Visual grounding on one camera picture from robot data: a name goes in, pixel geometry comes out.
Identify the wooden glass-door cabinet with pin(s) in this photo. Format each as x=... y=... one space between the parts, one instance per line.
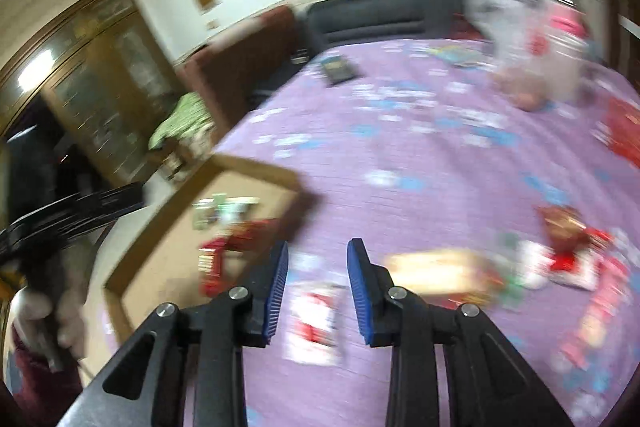
x=100 y=72

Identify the red white snack packet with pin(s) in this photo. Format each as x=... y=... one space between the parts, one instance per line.
x=250 y=234
x=210 y=267

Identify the pink white snack packet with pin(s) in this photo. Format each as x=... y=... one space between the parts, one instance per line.
x=315 y=322

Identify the black smartphone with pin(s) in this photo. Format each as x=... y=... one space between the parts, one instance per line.
x=340 y=69

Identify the cardboard box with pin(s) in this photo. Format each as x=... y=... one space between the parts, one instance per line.
x=165 y=257

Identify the red plastic bag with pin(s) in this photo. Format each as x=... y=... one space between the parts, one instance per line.
x=466 y=27

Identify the person's left hand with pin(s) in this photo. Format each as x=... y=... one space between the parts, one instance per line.
x=32 y=307

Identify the green patterned cloth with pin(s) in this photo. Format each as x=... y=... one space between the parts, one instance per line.
x=180 y=117

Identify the large red packet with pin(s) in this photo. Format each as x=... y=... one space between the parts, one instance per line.
x=625 y=132

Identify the purple floral blanket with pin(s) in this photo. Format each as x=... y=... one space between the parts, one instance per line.
x=425 y=157

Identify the clear green-edged snack packet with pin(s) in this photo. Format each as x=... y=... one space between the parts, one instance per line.
x=225 y=209

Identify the black leather sofa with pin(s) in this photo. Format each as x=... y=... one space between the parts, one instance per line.
x=380 y=14

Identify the brown armchair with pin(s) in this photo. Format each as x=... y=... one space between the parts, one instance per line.
x=235 y=57

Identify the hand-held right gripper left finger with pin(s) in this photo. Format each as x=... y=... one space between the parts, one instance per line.
x=277 y=292

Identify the clear plastic bag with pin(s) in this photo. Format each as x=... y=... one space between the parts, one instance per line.
x=515 y=32

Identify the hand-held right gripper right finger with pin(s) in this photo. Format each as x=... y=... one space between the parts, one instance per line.
x=357 y=292

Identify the red white flat packet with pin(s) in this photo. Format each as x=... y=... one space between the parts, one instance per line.
x=582 y=267

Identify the wall socket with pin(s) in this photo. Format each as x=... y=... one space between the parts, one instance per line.
x=213 y=26

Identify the red yellow snack packet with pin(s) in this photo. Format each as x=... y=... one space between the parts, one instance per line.
x=435 y=269

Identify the long pink red packet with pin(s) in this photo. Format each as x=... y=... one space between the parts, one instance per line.
x=600 y=307

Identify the person's red clothing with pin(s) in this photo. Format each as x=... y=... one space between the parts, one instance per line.
x=37 y=382

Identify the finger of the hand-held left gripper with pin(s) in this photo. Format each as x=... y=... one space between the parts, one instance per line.
x=65 y=231
x=80 y=206

